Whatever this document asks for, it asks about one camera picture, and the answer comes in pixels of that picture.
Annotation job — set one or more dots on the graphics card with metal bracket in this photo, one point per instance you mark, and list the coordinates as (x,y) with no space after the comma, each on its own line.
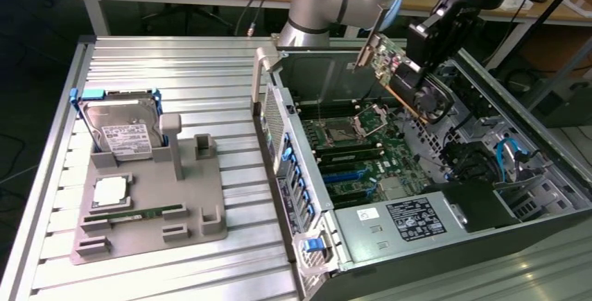
(432,103)

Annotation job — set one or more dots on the metal socket cover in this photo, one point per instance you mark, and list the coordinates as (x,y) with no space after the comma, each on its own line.
(372,120)

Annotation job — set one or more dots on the thin metal locking lever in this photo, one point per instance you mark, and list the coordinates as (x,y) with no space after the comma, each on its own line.
(318,110)

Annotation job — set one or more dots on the black computer tower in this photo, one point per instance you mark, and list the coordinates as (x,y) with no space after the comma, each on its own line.
(573,107)

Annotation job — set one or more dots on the CPU socket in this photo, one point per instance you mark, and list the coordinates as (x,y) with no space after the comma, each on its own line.
(340,134)

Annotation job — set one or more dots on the green motherboard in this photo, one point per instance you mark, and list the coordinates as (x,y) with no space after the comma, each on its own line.
(393,162)

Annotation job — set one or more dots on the blue expansion slot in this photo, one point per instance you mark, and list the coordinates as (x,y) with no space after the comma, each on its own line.
(344,177)

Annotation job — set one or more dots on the black fan shroud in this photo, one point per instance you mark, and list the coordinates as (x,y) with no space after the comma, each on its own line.
(480,207)

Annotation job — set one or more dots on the black office chair base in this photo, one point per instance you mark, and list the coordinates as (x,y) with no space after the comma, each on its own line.
(184,15)

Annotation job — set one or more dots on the grey power supply unit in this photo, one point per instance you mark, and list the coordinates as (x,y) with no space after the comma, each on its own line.
(369,238)

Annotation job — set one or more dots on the black open PC case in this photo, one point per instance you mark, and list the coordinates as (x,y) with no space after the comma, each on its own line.
(508,245)

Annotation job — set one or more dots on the blue case latch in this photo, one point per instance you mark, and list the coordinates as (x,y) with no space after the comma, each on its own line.
(309,245)

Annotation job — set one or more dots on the silver hard disk drive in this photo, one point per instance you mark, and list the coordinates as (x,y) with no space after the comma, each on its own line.
(124,131)

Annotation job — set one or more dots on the grey plastic parts rack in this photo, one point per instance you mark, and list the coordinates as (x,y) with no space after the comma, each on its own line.
(152,183)

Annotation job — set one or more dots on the blue plastic disk caddy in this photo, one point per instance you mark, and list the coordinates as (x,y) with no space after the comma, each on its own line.
(92,94)

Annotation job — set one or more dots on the green RAM stick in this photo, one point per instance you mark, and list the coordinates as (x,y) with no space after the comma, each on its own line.
(138,213)

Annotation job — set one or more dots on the silver CPU chip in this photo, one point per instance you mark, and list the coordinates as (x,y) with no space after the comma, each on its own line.
(109,191)

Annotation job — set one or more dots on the aluminium profile post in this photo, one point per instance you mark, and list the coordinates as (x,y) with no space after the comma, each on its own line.
(557,75)

